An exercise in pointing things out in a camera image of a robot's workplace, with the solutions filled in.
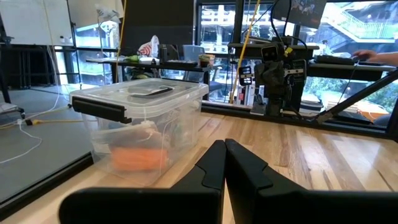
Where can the white hanging cloth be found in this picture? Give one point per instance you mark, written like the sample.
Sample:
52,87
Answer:
107,12

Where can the black computer monitor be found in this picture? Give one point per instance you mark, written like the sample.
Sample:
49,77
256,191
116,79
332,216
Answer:
301,11

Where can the grey wrapped item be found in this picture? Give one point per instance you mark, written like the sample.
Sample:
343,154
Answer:
140,137

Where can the person's forearm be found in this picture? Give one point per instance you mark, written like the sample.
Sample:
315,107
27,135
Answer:
387,58

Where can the black box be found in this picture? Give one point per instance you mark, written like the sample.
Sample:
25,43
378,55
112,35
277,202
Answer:
171,51

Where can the grey blue office chair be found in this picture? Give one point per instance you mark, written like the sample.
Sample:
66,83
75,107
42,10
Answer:
192,53

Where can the red packet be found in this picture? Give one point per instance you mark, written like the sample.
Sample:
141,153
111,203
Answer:
140,158

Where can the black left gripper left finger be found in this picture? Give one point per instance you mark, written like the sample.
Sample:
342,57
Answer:
211,168

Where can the black desk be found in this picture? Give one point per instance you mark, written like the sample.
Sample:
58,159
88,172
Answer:
174,67
342,70

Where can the small potted plant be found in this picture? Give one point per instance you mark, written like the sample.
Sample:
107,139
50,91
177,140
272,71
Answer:
206,59

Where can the large dark screen panel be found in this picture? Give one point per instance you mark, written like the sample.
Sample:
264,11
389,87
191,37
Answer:
155,25

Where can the green object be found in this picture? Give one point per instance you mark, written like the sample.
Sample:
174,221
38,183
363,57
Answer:
133,58

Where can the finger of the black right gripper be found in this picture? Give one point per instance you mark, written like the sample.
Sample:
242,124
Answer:
262,76
276,76

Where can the black whiteboard stand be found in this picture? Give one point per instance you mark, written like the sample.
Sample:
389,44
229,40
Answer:
74,56

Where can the black bottle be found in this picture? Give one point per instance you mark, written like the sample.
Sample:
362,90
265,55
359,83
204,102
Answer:
164,54

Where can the clear plastic storage bin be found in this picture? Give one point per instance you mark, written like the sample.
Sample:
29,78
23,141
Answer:
149,118

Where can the black keyboard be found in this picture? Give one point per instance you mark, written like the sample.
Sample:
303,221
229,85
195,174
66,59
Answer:
334,59
182,62

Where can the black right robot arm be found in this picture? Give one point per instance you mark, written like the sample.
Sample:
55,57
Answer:
280,99

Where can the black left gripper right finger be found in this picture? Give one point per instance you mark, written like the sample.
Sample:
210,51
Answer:
245,174

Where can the person's hand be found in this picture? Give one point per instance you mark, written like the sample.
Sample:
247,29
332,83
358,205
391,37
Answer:
365,55

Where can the white whiteboard panel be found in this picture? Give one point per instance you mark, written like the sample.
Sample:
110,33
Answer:
34,21

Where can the black metal beam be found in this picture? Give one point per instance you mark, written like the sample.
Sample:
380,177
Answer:
357,96

